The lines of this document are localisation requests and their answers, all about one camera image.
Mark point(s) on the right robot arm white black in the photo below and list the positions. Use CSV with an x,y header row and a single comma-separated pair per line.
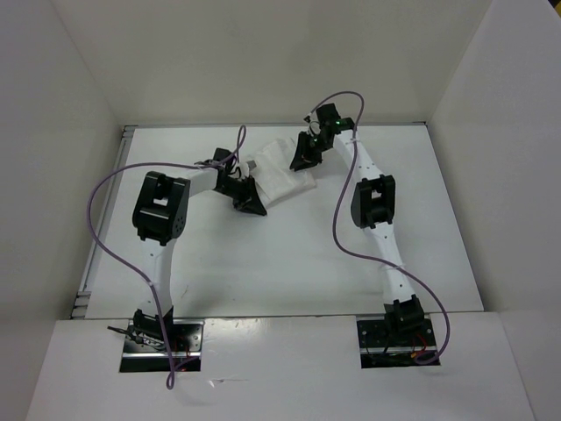
x,y
372,210

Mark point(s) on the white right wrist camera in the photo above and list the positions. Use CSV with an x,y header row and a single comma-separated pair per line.
x,y
314,126

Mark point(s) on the white pleated skirt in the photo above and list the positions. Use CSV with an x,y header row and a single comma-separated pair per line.
x,y
275,181

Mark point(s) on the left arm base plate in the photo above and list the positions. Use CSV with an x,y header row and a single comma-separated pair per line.
x,y
145,355

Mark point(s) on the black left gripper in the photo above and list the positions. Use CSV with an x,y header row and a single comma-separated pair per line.
x,y
249,201

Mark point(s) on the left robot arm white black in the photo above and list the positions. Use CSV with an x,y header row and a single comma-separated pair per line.
x,y
160,217

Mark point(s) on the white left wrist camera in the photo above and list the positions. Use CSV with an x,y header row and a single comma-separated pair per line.
x,y
250,167

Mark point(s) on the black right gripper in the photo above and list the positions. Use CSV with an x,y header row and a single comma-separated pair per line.
x,y
303,158

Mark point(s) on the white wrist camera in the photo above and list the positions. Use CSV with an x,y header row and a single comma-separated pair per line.
x,y
250,167
314,126

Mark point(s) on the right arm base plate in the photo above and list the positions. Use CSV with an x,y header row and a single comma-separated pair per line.
x,y
379,348

